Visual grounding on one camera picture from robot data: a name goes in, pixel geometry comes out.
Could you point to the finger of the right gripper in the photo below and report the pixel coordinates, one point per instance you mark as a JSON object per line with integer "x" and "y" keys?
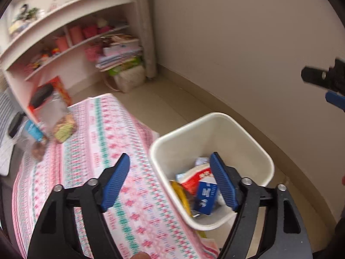
{"x": 335, "y": 99}
{"x": 319, "y": 77}

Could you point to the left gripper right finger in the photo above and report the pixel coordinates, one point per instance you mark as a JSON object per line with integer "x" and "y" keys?
{"x": 284, "y": 234}

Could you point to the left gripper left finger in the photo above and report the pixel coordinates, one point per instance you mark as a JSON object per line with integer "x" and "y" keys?
{"x": 55, "y": 234}

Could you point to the blue tissue box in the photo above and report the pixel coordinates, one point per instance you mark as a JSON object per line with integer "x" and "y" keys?
{"x": 206, "y": 195}

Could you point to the red instant noodle bowl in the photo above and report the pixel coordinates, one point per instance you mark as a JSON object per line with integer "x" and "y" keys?
{"x": 190, "y": 179}

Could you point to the yellow snack wrapper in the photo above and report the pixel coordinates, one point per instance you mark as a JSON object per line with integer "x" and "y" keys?
{"x": 182, "y": 196}

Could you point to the light blue paper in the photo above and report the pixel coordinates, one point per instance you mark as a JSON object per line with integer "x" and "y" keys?
{"x": 201, "y": 161}

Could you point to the operator hand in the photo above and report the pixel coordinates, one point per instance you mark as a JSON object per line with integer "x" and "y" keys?
{"x": 141, "y": 256}

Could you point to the patterned pink tablecloth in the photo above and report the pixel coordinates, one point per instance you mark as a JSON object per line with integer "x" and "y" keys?
{"x": 142, "y": 217}

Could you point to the nut jar with blue label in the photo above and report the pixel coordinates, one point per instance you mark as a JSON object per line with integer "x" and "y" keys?
{"x": 27, "y": 136}

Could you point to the snack jar with green packet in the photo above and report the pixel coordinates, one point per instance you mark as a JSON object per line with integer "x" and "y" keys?
{"x": 51, "y": 110}

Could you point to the grey white quilted cover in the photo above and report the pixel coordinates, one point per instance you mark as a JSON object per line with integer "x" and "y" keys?
{"x": 8, "y": 111}

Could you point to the red gift box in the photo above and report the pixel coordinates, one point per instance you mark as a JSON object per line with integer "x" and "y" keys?
{"x": 60, "y": 89}

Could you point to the white sack bag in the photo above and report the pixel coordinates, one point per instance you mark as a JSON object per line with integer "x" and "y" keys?
{"x": 131, "y": 78}

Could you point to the beige curtain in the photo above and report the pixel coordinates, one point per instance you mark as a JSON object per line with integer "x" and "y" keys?
{"x": 145, "y": 27}

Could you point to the pink basket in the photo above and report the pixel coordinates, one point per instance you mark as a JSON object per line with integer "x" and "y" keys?
{"x": 94, "y": 52}

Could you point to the pink cup holder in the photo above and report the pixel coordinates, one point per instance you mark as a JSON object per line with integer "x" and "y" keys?
{"x": 76, "y": 34}
{"x": 62, "y": 43}

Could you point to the stack of books and papers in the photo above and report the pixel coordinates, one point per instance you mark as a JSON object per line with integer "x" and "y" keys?
{"x": 117, "y": 49}

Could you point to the white bookshelf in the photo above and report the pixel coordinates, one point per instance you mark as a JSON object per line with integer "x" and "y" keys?
{"x": 75, "y": 71}

